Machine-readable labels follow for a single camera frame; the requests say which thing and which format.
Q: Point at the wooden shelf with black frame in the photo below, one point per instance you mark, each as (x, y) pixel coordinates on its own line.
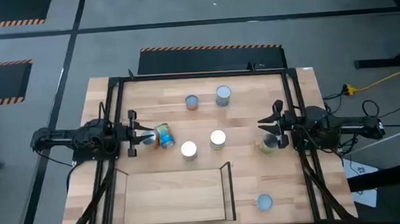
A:
(174, 198)

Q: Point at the black table frame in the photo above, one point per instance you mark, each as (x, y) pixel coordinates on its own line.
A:
(201, 75)

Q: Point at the green Oranges label can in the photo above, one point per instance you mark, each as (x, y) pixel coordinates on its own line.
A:
(218, 137)
(267, 146)

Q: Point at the black stand base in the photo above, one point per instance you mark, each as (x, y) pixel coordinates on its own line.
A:
(376, 63)

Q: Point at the long black hazard-striped floor mat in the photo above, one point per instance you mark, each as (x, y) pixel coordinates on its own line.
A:
(210, 60)

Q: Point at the tall blue Cherries can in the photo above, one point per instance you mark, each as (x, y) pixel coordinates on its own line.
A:
(223, 92)

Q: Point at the black floor beam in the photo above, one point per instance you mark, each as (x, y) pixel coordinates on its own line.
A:
(381, 178)

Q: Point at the teal Tomatoes label can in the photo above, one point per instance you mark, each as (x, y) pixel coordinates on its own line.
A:
(166, 139)

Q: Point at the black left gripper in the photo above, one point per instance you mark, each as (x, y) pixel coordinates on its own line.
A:
(131, 134)

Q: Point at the red Pineapple label can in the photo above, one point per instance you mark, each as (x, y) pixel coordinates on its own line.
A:
(146, 133)

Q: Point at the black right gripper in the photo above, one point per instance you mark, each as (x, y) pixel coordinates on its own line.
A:
(287, 125)

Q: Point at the white paper sheet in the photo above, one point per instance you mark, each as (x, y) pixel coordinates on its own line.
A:
(361, 171)

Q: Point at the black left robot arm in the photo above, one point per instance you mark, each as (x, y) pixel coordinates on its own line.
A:
(57, 139)

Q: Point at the blue peaches label can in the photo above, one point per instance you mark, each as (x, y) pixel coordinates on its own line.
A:
(188, 148)

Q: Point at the small teal orange-slices can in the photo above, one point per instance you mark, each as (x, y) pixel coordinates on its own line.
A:
(191, 101)

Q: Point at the bluish tin can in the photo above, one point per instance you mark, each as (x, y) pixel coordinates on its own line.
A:
(264, 203)

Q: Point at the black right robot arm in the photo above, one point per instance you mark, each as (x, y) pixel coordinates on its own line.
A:
(358, 127)

